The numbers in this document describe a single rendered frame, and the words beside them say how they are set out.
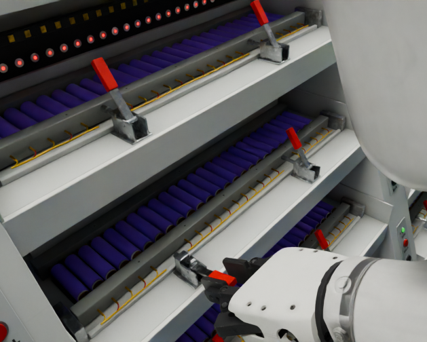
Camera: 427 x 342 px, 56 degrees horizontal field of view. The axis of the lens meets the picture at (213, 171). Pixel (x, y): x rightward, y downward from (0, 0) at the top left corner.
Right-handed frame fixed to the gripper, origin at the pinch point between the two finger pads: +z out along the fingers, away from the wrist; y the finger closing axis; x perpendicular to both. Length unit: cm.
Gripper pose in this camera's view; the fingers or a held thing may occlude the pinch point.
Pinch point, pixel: (229, 281)
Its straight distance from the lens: 46.5
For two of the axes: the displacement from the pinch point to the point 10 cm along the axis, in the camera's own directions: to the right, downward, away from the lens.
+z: -6.0, 0.8, 7.9
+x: -4.2, -8.8, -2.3
